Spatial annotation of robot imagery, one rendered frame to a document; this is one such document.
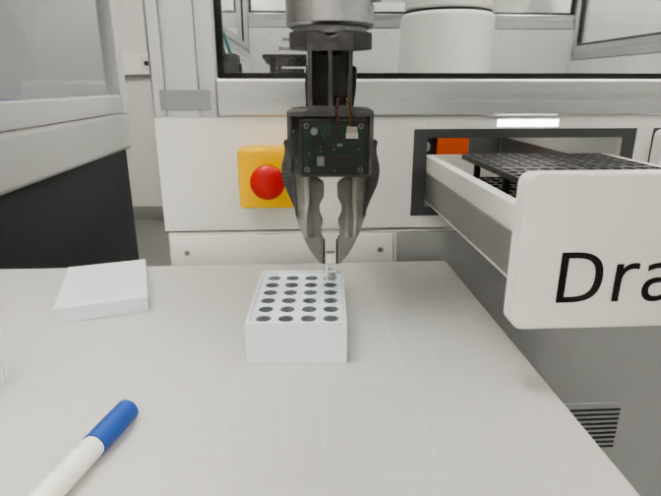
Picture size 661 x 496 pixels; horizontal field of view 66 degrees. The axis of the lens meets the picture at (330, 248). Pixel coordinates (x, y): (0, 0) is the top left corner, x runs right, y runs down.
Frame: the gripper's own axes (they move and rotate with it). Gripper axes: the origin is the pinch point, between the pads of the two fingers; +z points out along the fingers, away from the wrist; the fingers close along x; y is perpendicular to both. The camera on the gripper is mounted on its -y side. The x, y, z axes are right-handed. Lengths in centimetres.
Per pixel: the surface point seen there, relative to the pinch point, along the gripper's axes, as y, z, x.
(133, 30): -332, -51, -138
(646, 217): 16.3, -7.4, 21.1
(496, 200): 6.8, -6.5, 14.1
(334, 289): 3.8, 3.0, 0.4
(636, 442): -19, 39, 49
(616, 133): -18.5, -9.8, 37.0
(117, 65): -103, -21, -60
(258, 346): 11.6, 4.9, -5.9
